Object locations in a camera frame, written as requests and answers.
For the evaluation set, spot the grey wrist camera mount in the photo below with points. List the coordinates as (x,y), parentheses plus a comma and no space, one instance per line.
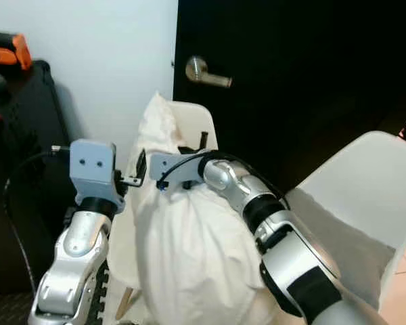
(172,169)
(93,170)

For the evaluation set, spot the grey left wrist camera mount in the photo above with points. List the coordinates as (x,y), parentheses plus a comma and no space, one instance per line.
(93,170)

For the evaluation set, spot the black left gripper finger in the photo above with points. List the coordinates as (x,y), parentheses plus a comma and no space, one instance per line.
(141,166)

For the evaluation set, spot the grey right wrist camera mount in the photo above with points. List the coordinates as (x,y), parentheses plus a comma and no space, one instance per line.
(172,169)

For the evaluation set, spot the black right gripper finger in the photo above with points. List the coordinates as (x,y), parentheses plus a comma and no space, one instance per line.
(204,139)

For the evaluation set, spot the orange and black tool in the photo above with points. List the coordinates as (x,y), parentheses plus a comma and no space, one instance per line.
(13,51)

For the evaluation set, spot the white plastic shell chair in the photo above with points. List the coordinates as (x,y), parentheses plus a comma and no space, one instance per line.
(372,169)
(193,122)

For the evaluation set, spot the black cabinet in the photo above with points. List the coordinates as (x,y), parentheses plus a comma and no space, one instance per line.
(27,169)

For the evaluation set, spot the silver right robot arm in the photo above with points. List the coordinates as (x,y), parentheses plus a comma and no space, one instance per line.
(291,250)

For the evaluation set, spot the black door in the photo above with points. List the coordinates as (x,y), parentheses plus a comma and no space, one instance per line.
(311,68)

